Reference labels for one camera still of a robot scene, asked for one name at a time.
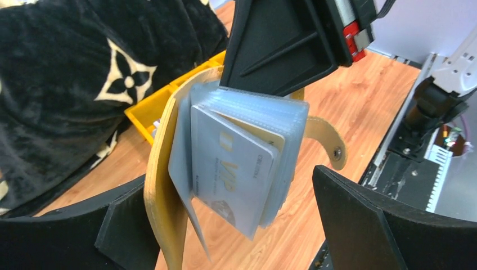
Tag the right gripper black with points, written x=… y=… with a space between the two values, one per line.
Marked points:
x=278 y=47

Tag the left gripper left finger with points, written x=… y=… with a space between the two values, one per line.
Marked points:
x=108 y=231

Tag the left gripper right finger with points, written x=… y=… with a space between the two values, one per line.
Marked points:
x=433 y=241

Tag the yellow leather card holder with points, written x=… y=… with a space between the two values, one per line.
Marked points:
x=278 y=121

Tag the silver VIP card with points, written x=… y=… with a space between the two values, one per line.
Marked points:
x=232 y=169

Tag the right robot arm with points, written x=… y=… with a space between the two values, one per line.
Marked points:
x=441 y=96

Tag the left yellow plastic bin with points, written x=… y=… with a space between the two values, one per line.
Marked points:
x=150 y=109

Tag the black floral plush blanket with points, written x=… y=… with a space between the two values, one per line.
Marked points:
x=70 y=69

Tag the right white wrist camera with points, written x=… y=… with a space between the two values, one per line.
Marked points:
x=356 y=19

